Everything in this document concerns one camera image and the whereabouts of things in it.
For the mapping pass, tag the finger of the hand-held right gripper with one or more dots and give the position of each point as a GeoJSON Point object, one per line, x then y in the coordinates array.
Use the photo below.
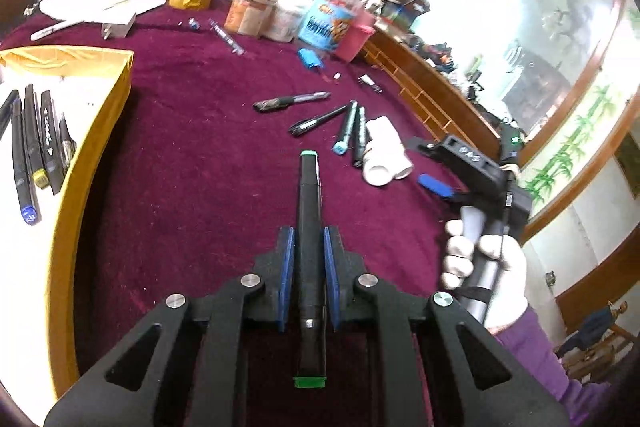
{"type": "Point", "coordinates": [422, 147]}
{"type": "Point", "coordinates": [432, 186]}

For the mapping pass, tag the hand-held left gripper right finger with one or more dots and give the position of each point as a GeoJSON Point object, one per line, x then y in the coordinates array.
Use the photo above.
{"type": "Point", "coordinates": [331, 267]}

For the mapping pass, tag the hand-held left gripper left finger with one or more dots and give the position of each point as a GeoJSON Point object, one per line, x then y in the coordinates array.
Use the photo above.
{"type": "Point", "coordinates": [286, 267]}

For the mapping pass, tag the black marker green cap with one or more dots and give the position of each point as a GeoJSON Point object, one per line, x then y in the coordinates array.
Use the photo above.
{"type": "Point", "coordinates": [309, 232]}

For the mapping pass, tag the white pvc pipe fittings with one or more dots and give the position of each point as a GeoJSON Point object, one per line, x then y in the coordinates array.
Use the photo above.
{"type": "Point", "coordinates": [378, 159]}

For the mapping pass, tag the white box with yellow rim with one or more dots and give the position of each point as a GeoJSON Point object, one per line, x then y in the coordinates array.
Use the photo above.
{"type": "Point", "coordinates": [112, 102]}

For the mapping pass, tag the slim grey pen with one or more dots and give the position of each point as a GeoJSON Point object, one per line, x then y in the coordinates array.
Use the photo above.
{"type": "Point", "coordinates": [67, 142]}

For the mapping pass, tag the black marker olive cap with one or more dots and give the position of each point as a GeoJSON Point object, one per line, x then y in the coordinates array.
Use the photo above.
{"type": "Point", "coordinates": [50, 142]}

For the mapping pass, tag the black marker yellow cap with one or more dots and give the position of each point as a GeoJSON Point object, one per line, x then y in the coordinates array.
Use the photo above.
{"type": "Point", "coordinates": [34, 142]}

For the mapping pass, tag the black marker blue cap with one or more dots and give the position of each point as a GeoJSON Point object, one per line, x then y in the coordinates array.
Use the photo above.
{"type": "Point", "coordinates": [22, 167]}

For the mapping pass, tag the person's right forearm purple sleeve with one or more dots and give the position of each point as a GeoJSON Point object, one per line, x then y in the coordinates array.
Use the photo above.
{"type": "Point", "coordinates": [545, 372]}

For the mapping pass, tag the person's right hand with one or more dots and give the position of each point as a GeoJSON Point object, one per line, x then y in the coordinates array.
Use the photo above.
{"type": "Point", "coordinates": [510, 287]}

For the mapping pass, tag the wooden brick-pattern counter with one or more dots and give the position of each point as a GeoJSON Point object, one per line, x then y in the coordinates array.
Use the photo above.
{"type": "Point", "coordinates": [425, 92]}

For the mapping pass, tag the black grey marker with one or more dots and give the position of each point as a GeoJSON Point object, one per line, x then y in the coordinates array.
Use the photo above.
{"type": "Point", "coordinates": [360, 137]}

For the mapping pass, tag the black marker teal cap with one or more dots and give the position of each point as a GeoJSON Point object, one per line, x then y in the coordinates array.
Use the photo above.
{"type": "Point", "coordinates": [346, 127]}

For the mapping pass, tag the black nail clipper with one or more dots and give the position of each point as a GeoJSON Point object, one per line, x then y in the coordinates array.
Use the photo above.
{"type": "Point", "coordinates": [369, 82]}

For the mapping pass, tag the bamboo painted glass panel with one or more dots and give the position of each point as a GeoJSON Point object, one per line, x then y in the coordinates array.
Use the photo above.
{"type": "Point", "coordinates": [565, 157]}

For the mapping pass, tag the countertop clutter pile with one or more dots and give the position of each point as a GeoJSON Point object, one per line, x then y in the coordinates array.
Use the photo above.
{"type": "Point", "coordinates": [440, 52]}

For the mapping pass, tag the dark grey pen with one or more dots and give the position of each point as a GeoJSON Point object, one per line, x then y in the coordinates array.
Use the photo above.
{"type": "Point", "coordinates": [320, 119]}

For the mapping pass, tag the pen with fuzzy black grip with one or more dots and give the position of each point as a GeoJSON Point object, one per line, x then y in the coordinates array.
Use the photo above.
{"type": "Point", "coordinates": [295, 99]}

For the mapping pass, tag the colourful cardboard box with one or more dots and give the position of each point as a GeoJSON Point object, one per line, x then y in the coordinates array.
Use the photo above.
{"type": "Point", "coordinates": [400, 9]}

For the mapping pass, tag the maroon velvet tablecloth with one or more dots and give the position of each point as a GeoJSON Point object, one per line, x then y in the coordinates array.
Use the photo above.
{"type": "Point", "coordinates": [200, 157]}

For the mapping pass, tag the clear jar cartoon label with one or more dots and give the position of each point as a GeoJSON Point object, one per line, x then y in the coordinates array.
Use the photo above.
{"type": "Point", "coordinates": [325, 22]}

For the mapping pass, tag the white plastic container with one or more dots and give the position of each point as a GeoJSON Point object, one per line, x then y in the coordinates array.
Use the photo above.
{"type": "Point", "coordinates": [287, 19]}

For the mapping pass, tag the clear jar brown contents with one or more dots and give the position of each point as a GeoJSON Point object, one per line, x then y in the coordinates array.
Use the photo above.
{"type": "Point", "coordinates": [247, 14]}

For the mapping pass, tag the clear slim pen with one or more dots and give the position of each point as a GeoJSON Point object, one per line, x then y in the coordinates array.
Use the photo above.
{"type": "Point", "coordinates": [226, 36]}

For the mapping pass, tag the white charger adapter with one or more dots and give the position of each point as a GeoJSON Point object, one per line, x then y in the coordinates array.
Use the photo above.
{"type": "Point", "coordinates": [117, 28]}

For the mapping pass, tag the white paper sheet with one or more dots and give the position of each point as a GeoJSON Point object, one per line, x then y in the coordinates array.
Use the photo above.
{"type": "Point", "coordinates": [90, 2]}

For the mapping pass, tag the white marker pen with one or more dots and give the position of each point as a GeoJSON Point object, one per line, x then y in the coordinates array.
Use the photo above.
{"type": "Point", "coordinates": [55, 30]}

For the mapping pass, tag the painted glass wall panel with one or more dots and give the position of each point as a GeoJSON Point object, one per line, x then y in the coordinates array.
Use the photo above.
{"type": "Point", "coordinates": [500, 7]}

